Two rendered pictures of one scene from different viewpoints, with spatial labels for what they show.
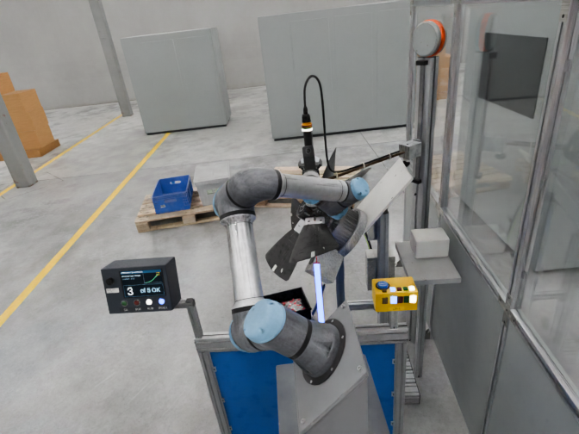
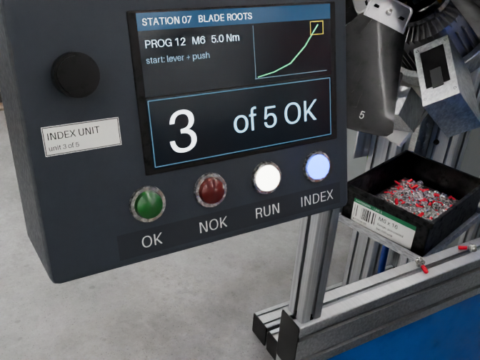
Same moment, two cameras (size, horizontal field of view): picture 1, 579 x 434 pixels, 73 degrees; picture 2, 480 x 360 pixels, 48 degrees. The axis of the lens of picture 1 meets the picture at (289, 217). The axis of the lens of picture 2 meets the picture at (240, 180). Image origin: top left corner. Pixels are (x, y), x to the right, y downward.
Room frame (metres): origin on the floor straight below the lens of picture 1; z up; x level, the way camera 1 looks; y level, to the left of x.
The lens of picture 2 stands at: (0.95, 0.82, 1.32)
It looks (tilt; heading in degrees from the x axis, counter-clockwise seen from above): 29 degrees down; 323
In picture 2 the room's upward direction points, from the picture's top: 4 degrees clockwise
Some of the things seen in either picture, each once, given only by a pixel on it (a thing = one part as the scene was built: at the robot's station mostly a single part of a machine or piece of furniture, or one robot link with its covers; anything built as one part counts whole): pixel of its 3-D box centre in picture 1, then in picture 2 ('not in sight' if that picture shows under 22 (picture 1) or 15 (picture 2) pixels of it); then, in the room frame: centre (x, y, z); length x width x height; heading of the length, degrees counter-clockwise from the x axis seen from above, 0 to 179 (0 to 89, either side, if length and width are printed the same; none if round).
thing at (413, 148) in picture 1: (411, 149); not in sight; (1.92, -0.66, 1.37); 0.10 x 0.07 x 0.09; 120
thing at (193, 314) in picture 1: (194, 318); (314, 248); (1.30, 0.45, 0.96); 0.03 x 0.03 x 0.20; 85
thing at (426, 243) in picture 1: (427, 241); not in sight; (1.75, -0.71, 0.92); 0.17 x 0.16 x 0.11; 85
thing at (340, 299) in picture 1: (341, 319); (368, 241); (1.73, -0.23, 0.46); 0.09 x 0.05 x 0.91; 175
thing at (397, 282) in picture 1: (394, 295); not in sight; (1.22, -0.38, 1.02); 0.16 x 0.10 x 0.11; 85
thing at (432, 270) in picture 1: (425, 260); not in sight; (1.67, -0.67, 0.85); 0.36 x 0.24 x 0.03; 175
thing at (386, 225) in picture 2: (284, 308); (413, 198); (1.43, 0.07, 0.85); 0.22 x 0.17 x 0.07; 101
